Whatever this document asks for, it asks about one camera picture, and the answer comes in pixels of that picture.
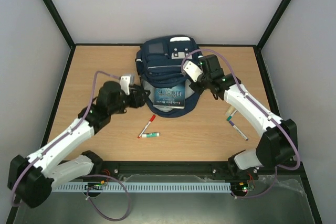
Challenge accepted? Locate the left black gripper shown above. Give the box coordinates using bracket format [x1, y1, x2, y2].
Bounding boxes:
[110, 89, 151, 115]

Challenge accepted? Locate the dark Wuthering Heights book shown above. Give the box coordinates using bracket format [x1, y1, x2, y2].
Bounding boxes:
[153, 84, 185, 109]

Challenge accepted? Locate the navy blue student backpack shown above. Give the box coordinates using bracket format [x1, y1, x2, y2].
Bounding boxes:
[135, 35, 202, 118]

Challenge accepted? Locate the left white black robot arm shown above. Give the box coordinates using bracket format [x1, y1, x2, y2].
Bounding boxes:
[7, 79, 150, 208]

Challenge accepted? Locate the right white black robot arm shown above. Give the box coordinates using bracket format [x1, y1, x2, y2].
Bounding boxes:
[181, 52, 300, 178]

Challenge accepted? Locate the red marker pen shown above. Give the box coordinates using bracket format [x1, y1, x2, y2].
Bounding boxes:
[137, 114, 156, 138]

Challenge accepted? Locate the yellow highlighter pen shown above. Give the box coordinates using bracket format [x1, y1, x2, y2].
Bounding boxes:
[225, 106, 235, 116]

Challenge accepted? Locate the green white glue stick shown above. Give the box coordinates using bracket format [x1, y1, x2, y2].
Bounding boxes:
[141, 132, 160, 138]

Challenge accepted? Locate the green capped marker pen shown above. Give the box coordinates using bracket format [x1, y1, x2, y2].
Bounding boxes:
[226, 110, 237, 121]

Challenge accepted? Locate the purple capped marker pen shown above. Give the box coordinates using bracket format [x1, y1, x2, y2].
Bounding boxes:
[228, 120, 248, 141]

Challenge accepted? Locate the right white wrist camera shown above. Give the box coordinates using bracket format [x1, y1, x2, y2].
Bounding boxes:
[182, 61, 203, 82]

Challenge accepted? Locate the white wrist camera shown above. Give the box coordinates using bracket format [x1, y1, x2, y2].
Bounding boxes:
[119, 73, 135, 95]
[182, 61, 203, 82]

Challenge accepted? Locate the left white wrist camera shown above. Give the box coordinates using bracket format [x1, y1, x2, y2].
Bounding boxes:
[119, 73, 135, 95]

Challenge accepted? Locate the light blue slotted cable duct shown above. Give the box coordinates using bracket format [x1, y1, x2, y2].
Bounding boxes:
[53, 182, 231, 193]

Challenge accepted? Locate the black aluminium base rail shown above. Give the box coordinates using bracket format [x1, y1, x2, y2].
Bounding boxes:
[26, 159, 305, 182]

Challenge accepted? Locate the black frame post right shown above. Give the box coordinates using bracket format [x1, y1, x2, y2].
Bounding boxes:
[256, 0, 308, 49]

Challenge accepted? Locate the black frame post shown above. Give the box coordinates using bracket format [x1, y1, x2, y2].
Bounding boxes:
[256, 0, 308, 49]
[27, 0, 77, 47]

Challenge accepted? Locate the black frame post left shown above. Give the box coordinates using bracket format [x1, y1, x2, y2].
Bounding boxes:
[27, 0, 77, 47]

